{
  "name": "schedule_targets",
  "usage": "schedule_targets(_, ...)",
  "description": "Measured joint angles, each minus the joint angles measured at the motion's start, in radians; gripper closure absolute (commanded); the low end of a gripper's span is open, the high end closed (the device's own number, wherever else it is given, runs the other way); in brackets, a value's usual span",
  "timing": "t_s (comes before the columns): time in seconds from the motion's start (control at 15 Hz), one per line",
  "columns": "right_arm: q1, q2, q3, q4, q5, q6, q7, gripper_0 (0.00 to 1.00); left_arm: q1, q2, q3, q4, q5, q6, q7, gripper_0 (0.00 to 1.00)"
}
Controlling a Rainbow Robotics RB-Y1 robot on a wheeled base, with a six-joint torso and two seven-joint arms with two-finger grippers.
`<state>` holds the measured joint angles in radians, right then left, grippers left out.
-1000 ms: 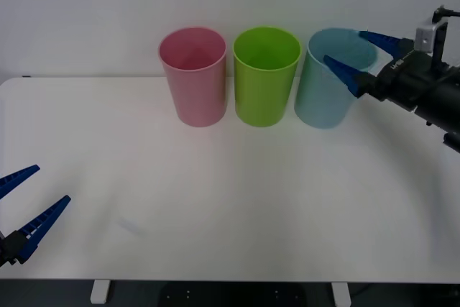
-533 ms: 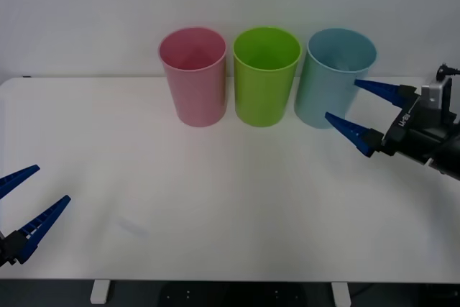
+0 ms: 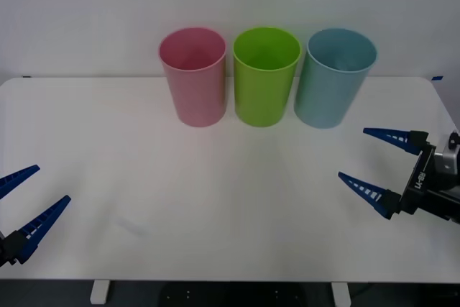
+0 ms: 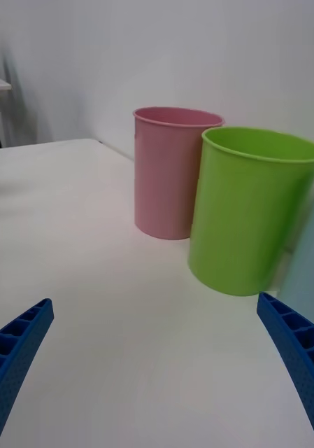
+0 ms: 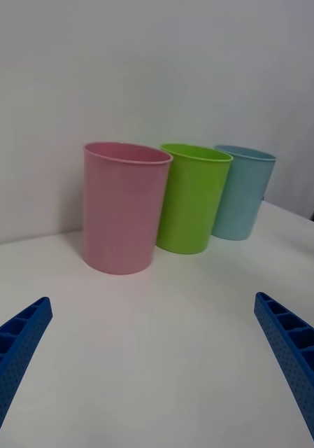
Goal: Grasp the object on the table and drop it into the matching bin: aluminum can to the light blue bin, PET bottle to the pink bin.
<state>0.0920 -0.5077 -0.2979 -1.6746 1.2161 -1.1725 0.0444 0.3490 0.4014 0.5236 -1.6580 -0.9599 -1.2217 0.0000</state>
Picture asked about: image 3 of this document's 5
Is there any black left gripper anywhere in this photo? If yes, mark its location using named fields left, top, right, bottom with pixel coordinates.
left=0, top=165, right=72, bottom=269

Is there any green plastic bin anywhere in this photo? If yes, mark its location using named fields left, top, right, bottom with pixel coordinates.
left=232, top=26, right=302, bottom=128

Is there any pale blue plastic bin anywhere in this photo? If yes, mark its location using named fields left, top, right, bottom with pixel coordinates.
left=293, top=27, right=377, bottom=130

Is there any white table leg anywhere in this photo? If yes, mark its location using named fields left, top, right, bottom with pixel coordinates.
left=89, top=280, right=111, bottom=304
left=330, top=281, right=351, bottom=307

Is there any pink plastic bin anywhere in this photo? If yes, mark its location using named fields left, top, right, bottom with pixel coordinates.
left=157, top=27, right=227, bottom=128

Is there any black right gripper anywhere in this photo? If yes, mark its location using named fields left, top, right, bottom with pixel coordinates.
left=337, top=127, right=460, bottom=224

